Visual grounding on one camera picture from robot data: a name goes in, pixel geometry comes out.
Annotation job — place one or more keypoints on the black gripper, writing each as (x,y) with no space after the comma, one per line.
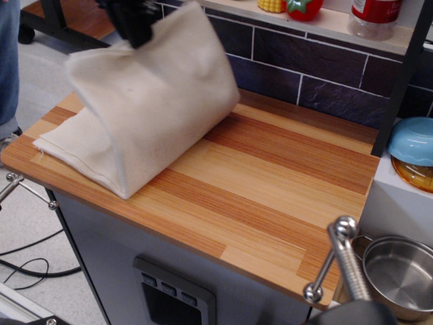
(130,19)

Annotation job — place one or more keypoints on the red toy tomato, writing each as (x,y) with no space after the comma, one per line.
(303,10)

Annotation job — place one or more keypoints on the stainless steel pot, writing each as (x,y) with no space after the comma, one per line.
(399,273)

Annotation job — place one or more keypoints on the blue plastic bowl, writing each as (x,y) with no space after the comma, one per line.
(410,141)

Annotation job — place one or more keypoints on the wooden cart with black frame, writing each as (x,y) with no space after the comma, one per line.
(81,24)

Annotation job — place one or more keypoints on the person leg in jeans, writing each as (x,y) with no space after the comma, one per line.
(10,84)

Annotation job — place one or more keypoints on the orange transparent bowl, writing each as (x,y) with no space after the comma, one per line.
(417,176)

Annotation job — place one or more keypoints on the grey sneaker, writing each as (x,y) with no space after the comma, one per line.
(10,139)

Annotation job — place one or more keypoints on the yellow toy corn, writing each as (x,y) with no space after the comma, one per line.
(272,6)

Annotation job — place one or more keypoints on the red label plastic bottle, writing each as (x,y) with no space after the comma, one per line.
(372,19)

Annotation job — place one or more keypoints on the cream cloth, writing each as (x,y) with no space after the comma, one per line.
(144,107)

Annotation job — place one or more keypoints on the grey oven control panel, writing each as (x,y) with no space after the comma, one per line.
(170,298)

